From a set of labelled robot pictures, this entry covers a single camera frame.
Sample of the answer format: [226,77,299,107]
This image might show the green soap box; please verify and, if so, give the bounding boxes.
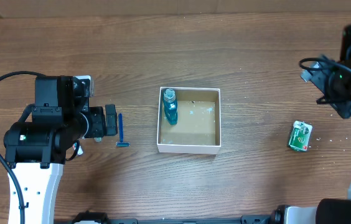
[288,121,312,152]

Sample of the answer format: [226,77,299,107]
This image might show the blue mouthwash bottle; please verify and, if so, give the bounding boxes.
[162,88,178,125]

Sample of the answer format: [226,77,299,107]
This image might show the teal toothpaste tube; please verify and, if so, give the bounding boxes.
[73,141,83,156]

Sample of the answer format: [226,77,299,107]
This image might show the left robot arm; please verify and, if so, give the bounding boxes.
[4,75,118,223]

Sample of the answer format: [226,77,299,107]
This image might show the blue disposable razor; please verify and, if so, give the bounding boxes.
[116,113,130,147]

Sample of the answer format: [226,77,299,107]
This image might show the white open cardboard box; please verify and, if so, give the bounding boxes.
[156,86,222,155]

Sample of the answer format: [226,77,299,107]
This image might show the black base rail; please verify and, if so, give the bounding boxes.
[54,211,288,224]

